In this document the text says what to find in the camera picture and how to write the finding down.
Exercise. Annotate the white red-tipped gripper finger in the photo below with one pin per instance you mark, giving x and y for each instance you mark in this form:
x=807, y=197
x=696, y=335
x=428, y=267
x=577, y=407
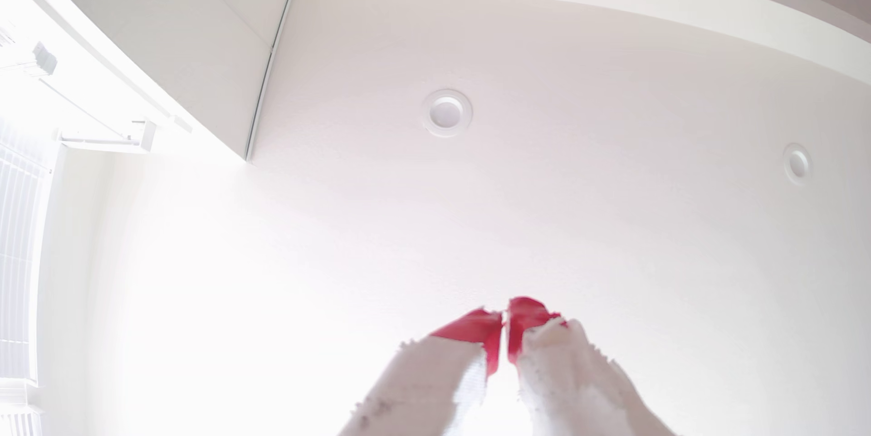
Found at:
x=571, y=381
x=429, y=381

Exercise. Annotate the round recessed ceiling light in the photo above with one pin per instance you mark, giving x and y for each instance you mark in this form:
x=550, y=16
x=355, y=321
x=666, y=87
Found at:
x=797, y=164
x=446, y=113

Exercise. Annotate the white window blind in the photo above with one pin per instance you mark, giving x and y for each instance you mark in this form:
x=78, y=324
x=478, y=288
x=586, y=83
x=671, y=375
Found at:
x=17, y=252

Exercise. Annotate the white curtain rod bracket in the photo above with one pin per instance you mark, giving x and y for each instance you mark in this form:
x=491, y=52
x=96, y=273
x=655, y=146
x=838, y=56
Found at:
x=37, y=62
x=115, y=140

